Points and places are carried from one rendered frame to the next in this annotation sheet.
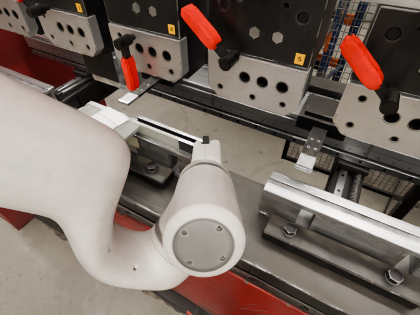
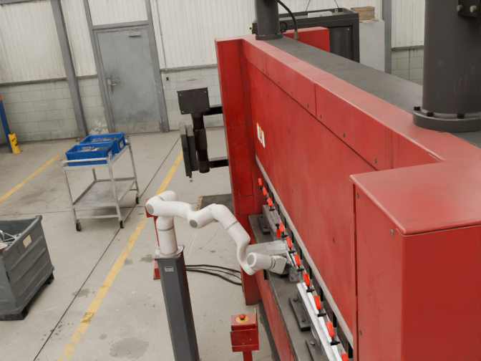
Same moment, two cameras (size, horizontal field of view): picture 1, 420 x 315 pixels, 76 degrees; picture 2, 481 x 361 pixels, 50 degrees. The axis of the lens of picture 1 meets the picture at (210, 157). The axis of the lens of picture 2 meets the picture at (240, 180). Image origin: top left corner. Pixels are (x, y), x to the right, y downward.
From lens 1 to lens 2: 2.82 m
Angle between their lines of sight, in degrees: 52
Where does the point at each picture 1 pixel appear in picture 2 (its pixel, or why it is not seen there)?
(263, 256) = (283, 304)
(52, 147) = (239, 234)
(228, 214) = (255, 256)
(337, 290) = (290, 319)
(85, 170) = (241, 238)
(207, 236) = (251, 258)
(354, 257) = (301, 314)
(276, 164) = not seen: outside the picture
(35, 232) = (252, 311)
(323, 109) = not seen: hidden behind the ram
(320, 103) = not seen: hidden behind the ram
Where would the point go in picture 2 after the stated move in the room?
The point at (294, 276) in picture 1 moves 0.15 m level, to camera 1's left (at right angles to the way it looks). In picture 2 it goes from (285, 311) to (268, 300)
